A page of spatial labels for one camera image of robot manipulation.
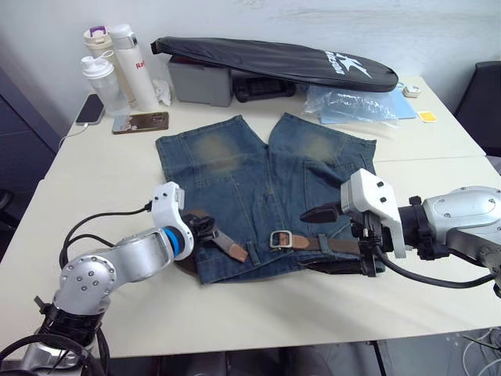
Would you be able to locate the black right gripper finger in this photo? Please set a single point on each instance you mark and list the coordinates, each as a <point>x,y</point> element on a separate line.
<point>323,213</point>
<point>340,269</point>

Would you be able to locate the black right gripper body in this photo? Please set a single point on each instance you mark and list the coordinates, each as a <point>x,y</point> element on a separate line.
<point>372,244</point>

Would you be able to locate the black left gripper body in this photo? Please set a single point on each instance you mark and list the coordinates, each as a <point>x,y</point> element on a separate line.
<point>201,228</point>

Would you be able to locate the brown braided belt with buckle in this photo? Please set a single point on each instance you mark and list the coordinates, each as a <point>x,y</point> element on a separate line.
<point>336,244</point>

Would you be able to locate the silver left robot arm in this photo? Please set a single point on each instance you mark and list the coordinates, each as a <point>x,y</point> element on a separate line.
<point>129,254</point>

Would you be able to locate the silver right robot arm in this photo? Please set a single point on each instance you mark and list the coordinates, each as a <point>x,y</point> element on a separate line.
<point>463,211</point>

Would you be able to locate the blue denim shorts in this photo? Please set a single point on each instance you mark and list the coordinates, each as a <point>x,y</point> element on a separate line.
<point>250,176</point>

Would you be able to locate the grey table leg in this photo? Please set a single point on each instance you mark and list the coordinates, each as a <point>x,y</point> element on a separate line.
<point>379,358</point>

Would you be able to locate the clear plastic bag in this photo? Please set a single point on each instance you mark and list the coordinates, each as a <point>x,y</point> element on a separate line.
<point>344,105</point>

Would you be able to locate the gold reflective smartphone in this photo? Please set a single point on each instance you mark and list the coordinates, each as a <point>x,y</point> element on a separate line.
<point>143,122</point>

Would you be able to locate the light blue folder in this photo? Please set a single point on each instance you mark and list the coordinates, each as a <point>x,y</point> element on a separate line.
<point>403,107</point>

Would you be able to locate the black handheld device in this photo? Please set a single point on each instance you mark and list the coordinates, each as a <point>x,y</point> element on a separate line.
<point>260,89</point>

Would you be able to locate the yellow and white square pad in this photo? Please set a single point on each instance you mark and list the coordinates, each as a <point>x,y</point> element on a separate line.
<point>427,116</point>

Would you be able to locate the crumpled white tissue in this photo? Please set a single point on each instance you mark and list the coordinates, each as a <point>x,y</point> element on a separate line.
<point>162,92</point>

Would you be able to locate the grey plastic storage box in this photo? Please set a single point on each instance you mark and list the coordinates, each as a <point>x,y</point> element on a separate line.
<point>199,84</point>

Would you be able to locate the small white charger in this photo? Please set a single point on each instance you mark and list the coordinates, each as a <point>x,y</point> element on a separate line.
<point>412,91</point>

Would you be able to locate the black racket bag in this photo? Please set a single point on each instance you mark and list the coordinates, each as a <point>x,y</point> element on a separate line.
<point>282,60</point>

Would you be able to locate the black smartphone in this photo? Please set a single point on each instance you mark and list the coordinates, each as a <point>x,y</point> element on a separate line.
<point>90,109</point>

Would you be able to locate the white thermos bottle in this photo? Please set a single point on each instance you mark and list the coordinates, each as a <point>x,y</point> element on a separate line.
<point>135,74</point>

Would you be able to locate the clear shaker bottle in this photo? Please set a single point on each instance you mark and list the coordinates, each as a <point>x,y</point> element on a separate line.
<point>105,88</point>

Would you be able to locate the black chair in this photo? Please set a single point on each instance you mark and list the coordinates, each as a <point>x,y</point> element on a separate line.
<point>481,109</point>

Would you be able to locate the dark blue cabinet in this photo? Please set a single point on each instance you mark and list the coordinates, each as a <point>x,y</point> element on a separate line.
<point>21,149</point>

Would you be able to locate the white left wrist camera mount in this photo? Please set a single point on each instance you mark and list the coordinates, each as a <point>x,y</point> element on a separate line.
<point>168,211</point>

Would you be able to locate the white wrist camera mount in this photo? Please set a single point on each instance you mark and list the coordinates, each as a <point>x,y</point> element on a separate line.
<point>168,211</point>
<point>372,196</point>

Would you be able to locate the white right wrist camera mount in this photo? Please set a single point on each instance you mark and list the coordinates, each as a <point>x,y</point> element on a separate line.
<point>372,196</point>

